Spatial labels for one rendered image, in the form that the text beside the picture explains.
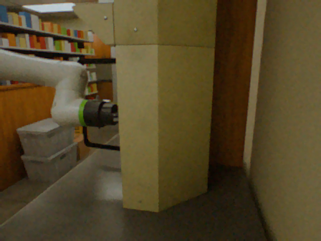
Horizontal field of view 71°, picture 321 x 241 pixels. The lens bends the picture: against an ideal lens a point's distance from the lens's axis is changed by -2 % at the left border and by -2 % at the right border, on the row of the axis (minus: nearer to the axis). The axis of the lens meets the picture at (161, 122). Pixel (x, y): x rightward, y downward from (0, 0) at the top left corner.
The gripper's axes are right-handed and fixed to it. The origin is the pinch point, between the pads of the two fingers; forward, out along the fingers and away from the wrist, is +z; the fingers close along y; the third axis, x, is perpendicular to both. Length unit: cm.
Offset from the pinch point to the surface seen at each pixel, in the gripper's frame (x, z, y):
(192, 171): 15.8, 10.2, -4.9
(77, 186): 25.9, -30.1, -5.4
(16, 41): -49, -257, 221
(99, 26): -25.7, -14.1, -14.0
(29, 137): 64, -181, 139
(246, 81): -10.5, 28.5, 23.2
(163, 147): 5.6, 2.3, -12.8
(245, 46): -23.6, 26.8, 23.2
